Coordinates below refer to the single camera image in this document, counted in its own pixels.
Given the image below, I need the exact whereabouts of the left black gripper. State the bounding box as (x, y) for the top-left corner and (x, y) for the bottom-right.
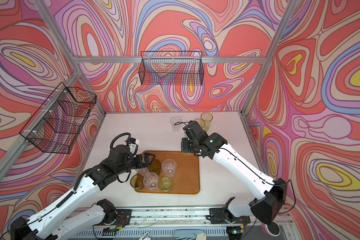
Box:
(115, 152), (156, 177)

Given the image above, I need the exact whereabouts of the tall olive textured glass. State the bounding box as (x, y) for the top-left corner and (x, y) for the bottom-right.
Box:
(148, 159), (162, 176)

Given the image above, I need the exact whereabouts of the black wire basket left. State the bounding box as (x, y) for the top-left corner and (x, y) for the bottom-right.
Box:
(19, 83), (97, 154)

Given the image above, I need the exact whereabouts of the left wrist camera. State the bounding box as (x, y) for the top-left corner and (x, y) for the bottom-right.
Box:
(127, 137), (139, 152)

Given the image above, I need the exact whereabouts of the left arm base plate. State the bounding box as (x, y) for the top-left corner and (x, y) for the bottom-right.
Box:
(91, 208), (132, 227)

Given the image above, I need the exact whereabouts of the clear faceted glass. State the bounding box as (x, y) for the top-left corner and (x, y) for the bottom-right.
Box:
(137, 168), (150, 177)

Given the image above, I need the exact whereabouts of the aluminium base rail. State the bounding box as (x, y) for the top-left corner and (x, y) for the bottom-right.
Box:
(47, 205), (298, 232)

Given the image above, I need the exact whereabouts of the tall clear glass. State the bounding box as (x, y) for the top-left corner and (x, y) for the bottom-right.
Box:
(162, 159), (177, 178)

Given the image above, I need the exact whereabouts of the black wire basket back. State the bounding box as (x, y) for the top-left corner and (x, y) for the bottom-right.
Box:
(139, 50), (204, 86)

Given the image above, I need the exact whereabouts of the pink tape roll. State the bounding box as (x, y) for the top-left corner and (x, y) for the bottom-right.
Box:
(262, 222), (281, 237)

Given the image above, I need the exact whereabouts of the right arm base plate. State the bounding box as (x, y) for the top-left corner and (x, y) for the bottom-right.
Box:
(206, 208), (251, 226)

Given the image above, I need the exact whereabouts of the pale green glass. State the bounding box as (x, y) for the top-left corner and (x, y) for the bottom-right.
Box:
(159, 176), (173, 192)

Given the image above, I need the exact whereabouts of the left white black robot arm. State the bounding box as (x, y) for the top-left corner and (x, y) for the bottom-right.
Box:
(10, 145), (156, 240)

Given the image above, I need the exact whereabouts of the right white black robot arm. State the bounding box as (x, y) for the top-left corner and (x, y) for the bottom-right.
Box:
(181, 121), (288, 225)

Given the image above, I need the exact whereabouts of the tall yellow glass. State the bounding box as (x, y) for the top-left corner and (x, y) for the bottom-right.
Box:
(194, 118), (206, 128)

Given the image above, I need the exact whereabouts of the black wire basket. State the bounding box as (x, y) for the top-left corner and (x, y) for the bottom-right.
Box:
(139, 50), (204, 86)
(19, 83), (97, 154)

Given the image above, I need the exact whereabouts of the short amber textured glass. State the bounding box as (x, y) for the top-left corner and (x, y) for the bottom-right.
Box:
(130, 174), (144, 190)

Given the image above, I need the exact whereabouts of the tall light green glass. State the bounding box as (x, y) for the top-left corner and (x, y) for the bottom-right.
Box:
(201, 112), (214, 132)

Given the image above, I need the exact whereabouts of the brown plastic tray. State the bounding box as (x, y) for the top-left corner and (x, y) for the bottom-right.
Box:
(147, 150), (201, 195)

